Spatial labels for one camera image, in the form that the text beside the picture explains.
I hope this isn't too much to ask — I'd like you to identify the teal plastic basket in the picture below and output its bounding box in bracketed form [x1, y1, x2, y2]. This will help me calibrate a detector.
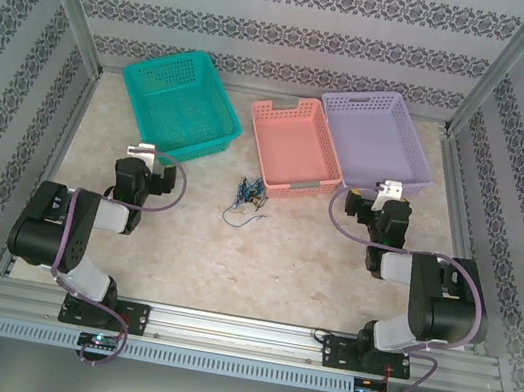
[107, 37, 256, 175]

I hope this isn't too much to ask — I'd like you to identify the purple plastic basket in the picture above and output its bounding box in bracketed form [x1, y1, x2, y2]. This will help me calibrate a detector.
[305, 78, 450, 205]

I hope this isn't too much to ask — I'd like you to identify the pink plastic basket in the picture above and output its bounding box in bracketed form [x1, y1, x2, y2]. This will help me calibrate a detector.
[235, 86, 358, 212]

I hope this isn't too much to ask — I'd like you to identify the left controller board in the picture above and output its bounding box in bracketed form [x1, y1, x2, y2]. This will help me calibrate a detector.
[76, 329, 122, 353]

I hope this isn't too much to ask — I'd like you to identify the controller board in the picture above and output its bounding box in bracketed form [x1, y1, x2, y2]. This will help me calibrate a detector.
[352, 376, 390, 392]
[76, 329, 122, 353]

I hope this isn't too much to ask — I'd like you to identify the right controller board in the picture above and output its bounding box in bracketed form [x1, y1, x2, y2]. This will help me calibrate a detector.
[352, 376, 390, 392]

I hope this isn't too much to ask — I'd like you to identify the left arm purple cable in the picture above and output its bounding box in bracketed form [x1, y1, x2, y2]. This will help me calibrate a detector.
[35, 134, 194, 376]

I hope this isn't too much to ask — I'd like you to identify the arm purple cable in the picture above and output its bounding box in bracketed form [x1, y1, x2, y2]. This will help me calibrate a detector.
[298, 176, 503, 392]
[35, 134, 194, 376]

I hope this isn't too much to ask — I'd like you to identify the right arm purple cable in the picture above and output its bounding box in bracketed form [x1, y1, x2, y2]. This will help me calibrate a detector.
[298, 176, 503, 392]

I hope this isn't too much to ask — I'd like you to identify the right aluminium side rail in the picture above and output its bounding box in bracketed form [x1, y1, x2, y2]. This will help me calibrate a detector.
[406, 131, 524, 357]

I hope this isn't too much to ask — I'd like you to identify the aluminium side rail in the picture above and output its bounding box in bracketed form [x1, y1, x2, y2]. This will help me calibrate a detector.
[0, 58, 105, 288]
[406, 131, 524, 357]

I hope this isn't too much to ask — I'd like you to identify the left aluminium side rail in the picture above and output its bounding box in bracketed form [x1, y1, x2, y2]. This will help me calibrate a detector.
[0, 58, 105, 288]

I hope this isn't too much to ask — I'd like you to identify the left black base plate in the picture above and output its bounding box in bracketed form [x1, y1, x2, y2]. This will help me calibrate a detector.
[56, 290, 152, 338]

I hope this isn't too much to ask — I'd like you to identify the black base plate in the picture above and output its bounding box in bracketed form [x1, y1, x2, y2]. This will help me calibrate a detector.
[318, 332, 417, 383]
[56, 290, 152, 338]

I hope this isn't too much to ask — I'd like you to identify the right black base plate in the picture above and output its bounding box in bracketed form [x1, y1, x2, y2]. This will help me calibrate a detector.
[318, 332, 417, 383]

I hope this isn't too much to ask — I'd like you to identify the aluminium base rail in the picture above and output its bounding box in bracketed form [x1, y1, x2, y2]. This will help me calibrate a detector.
[0, 272, 503, 392]

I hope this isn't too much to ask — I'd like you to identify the white slotted cable duct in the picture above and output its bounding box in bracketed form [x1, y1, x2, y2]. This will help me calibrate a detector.
[0, 315, 358, 392]

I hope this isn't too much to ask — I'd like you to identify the right aluminium frame post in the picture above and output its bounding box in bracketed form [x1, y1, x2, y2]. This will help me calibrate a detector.
[442, 0, 524, 150]

